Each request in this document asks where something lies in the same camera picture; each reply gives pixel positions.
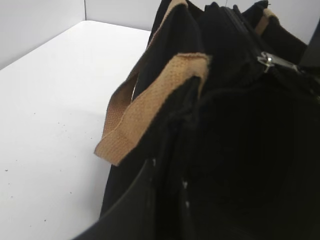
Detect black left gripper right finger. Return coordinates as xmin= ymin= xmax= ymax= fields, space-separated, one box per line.
xmin=299 ymin=24 xmax=320 ymax=68

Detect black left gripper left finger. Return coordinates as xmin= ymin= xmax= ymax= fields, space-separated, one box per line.
xmin=76 ymin=159 xmax=156 ymax=240

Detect silver zipper pull with ring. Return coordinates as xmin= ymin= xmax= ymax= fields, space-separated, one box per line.
xmin=257 ymin=51 xmax=302 ymax=73

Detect black tote bag tan handles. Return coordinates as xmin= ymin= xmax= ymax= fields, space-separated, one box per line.
xmin=94 ymin=0 xmax=320 ymax=240

